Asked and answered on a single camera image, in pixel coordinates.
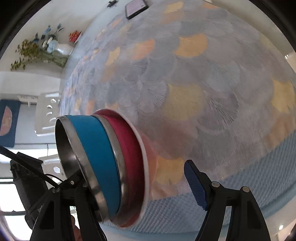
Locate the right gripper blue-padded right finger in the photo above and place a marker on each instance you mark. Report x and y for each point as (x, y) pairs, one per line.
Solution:
(246, 220)

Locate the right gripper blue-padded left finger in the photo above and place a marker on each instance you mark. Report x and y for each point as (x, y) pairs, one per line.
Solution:
(73, 192)

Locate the steel bowl blue exterior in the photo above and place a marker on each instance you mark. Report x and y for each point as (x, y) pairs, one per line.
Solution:
(89, 143)

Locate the steel bowl red exterior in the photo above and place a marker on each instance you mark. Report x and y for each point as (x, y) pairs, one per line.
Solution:
(128, 150)

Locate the person's left hand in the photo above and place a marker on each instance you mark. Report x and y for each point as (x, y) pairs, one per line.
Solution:
(77, 233)

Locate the white chair near left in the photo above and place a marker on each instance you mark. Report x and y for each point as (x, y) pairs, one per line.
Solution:
(51, 165)

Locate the white chair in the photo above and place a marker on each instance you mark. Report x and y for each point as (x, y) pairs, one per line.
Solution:
(47, 111)
(51, 165)

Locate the grey refrigerator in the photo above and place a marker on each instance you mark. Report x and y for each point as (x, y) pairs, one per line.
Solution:
(25, 127)

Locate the white chair far left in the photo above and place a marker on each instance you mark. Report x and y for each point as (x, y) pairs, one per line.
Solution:
(47, 111)

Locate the blue cloth with pink patch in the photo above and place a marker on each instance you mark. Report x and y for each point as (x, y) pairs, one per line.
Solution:
(9, 116)

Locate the glass vase yellow-green stems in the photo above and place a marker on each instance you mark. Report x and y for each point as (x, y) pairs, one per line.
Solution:
(30, 52)

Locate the scalloped fan pattern tablecloth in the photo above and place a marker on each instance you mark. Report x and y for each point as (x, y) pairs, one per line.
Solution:
(201, 80)

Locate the white ceramic vase blue flowers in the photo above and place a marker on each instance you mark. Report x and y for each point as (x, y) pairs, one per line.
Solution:
(48, 41)

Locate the red lidded tea cup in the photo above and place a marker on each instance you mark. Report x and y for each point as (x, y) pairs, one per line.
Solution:
(74, 36)

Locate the small black round object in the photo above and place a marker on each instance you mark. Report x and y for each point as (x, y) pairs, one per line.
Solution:
(112, 3)

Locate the black smartphone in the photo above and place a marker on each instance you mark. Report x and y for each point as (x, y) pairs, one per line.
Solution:
(134, 8)

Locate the white wall shelf rack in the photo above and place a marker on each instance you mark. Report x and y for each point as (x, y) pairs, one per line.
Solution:
(28, 99)

